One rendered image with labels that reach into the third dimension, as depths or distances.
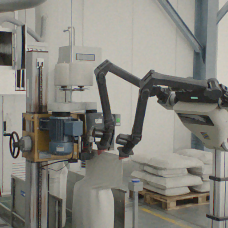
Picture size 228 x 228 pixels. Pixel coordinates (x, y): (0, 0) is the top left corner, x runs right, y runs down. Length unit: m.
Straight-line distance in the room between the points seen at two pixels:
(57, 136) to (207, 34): 6.29
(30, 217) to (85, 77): 1.01
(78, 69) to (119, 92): 5.14
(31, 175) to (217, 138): 1.24
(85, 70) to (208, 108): 0.82
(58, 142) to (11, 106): 2.99
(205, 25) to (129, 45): 1.66
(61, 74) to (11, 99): 2.70
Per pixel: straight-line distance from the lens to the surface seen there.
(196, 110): 2.86
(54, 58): 6.41
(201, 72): 9.07
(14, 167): 5.94
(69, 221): 4.03
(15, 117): 5.88
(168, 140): 8.78
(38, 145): 3.06
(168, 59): 8.72
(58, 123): 2.90
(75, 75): 2.96
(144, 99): 2.53
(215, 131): 2.88
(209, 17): 8.94
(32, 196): 3.17
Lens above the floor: 1.51
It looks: 3 degrees down
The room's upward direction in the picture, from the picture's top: 1 degrees clockwise
